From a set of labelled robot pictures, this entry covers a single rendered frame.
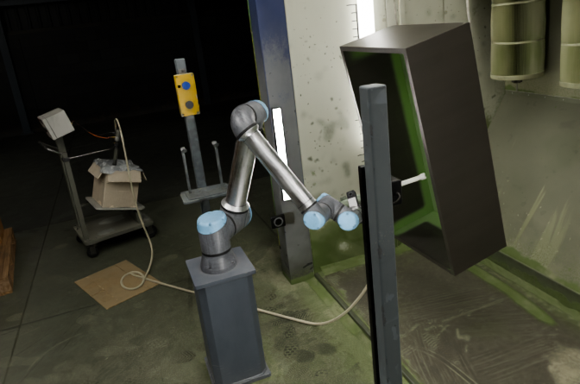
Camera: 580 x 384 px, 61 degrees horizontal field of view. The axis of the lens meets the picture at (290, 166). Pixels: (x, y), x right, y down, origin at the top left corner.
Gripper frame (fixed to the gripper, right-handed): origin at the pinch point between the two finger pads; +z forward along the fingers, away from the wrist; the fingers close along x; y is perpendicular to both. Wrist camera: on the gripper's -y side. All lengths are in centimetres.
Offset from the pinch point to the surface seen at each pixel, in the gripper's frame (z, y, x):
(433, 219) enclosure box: 58, 30, 24
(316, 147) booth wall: 61, -39, -30
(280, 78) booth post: 39, -87, -29
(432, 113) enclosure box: -22, -30, 52
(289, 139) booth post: 48, -50, -41
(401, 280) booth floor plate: 73, 65, -12
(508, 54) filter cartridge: 98, -49, 102
